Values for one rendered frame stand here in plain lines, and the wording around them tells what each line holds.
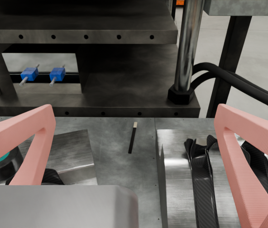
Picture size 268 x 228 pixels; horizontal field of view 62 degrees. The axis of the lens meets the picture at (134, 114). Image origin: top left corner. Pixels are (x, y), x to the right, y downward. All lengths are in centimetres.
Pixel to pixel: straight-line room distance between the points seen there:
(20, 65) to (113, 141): 48
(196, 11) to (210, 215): 55
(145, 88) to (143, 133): 30
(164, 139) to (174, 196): 20
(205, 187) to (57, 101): 66
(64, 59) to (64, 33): 10
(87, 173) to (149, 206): 16
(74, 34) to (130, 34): 19
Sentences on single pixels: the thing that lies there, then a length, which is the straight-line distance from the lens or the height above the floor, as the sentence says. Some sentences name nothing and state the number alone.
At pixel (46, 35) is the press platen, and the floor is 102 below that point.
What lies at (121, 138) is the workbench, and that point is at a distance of 69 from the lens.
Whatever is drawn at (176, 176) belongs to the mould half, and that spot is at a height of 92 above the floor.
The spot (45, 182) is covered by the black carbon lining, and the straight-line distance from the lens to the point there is 53.
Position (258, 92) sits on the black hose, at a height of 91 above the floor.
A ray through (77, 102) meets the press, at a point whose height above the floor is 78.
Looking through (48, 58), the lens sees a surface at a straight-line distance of 91.
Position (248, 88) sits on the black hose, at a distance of 79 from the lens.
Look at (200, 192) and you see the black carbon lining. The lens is 46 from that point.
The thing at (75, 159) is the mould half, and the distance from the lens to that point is 50.
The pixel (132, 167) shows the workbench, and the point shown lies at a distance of 62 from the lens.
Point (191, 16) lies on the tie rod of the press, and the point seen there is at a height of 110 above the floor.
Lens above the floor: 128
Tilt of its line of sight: 37 degrees down
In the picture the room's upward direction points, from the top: straight up
